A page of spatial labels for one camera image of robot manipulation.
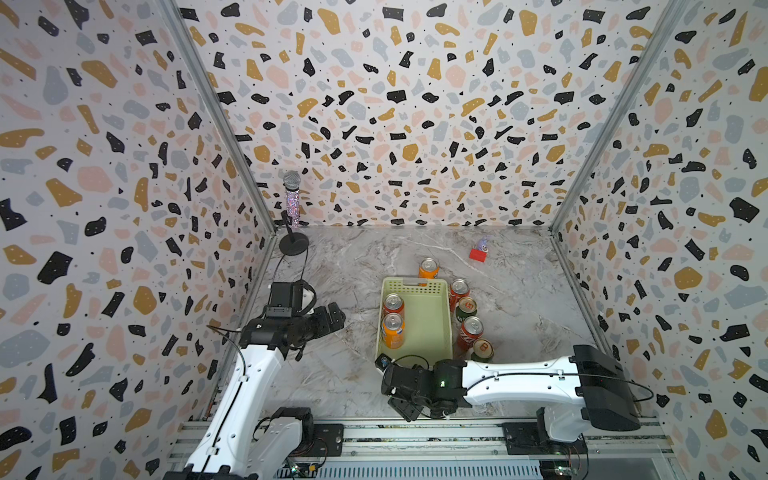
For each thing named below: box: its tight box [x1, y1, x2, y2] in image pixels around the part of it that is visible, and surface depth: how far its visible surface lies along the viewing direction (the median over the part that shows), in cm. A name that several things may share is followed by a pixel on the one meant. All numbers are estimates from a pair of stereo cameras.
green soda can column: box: [456, 296, 478, 323], surface depth 89 cm
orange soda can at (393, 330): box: [382, 312, 405, 349], surface depth 85 cm
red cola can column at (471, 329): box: [457, 316, 484, 351], surface depth 85 cm
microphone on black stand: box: [279, 170, 309, 256], surface depth 105 cm
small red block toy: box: [469, 248, 487, 263], surface depth 115 cm
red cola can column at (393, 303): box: [382, 293, 405, 317], surface depth 89 cm
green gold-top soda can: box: [470, 338, 494, 363], surface depth 80 cm
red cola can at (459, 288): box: [449, 278, 470, 313], surface depth 93 cm
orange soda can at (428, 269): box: [418, 257, 440, 279], surface depth 99 cm
